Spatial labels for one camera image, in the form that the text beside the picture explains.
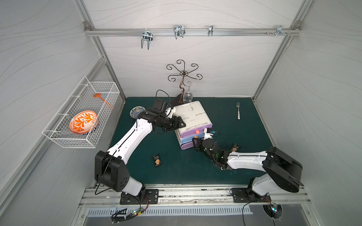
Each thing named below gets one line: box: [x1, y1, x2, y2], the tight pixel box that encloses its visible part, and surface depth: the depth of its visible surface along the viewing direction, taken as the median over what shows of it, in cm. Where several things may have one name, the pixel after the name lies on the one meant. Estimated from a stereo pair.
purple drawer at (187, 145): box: [181, 141, 194, 151], surface depth 87 cm
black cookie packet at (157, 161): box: [151, 153, 164, 167], surface depth 87 cm
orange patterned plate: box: [68, 110, 98, 135], surface depth 64 cm
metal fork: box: [236, 101, 241, 121], surface depth 113 cm
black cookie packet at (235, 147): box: [230, 143, 241, 153], surface depth 92 cm
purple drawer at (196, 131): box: [180, 123, 214, 138], surface depth 80 cm
